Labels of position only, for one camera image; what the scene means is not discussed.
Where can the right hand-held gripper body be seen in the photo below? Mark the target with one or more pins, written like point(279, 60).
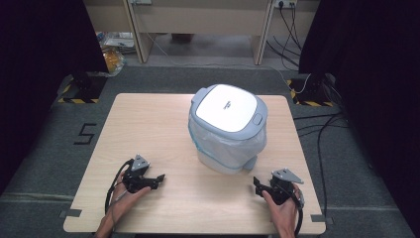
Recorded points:
point(282, 188)

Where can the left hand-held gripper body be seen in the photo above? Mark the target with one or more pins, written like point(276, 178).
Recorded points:
point(136, 180)

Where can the translucent plastic bin bag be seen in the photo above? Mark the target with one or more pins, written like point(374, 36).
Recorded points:
point(224, 145)

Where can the white trash bin grey-blue lid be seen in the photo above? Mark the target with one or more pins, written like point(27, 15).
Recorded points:
point(228, 107)

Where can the person's left hand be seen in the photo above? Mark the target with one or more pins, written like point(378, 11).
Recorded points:
point(127, 200)

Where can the person's right hand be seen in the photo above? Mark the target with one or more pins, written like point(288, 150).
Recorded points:
point(284, 214)

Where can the grey tape strip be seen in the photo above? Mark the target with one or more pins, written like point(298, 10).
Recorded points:
point(70, 213)
point(322, 219)

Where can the black stand base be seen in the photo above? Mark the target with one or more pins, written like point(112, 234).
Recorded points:
point(86, 87)
point(308, 91)

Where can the clear bag with yellow contents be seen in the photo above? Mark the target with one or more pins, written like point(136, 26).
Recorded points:
point(113, 60)

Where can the black curtain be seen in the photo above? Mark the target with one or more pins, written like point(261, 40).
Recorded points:
point(39, 66)
point(373, 82)

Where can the pile of plastic packets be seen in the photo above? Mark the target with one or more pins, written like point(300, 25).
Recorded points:
point(115, 39)

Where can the white wall power strip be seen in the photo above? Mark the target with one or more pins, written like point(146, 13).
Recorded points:
point(285, 3)

